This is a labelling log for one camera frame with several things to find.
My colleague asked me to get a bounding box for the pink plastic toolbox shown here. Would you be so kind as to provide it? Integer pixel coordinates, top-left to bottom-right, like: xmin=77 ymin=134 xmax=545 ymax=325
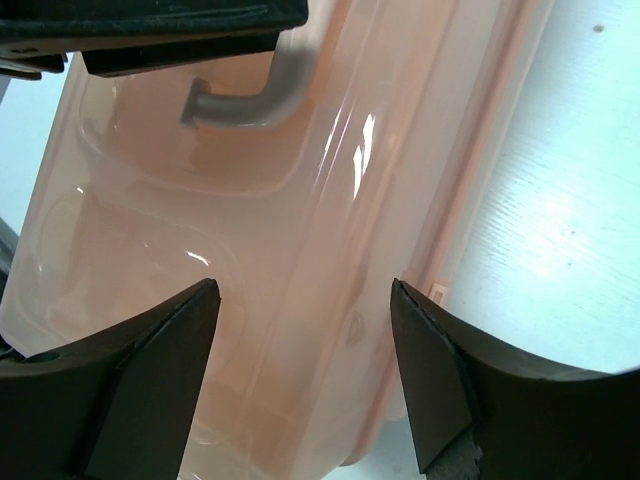
xmin=1 ymin=1 xmax=551 ymax=479

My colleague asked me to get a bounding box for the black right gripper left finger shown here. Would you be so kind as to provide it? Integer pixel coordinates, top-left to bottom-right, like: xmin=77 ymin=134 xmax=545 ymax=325
xmin=1 ymin=279 xmax=221 ymax=479

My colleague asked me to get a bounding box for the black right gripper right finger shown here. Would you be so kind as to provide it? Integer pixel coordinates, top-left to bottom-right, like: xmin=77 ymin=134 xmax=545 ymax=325
xmin=390 ymin=280 xmax=639 ymax=479

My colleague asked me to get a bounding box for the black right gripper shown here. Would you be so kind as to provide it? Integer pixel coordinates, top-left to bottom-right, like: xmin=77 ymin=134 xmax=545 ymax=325
xmin=1 ymin=0 xmax=309 ymax=78

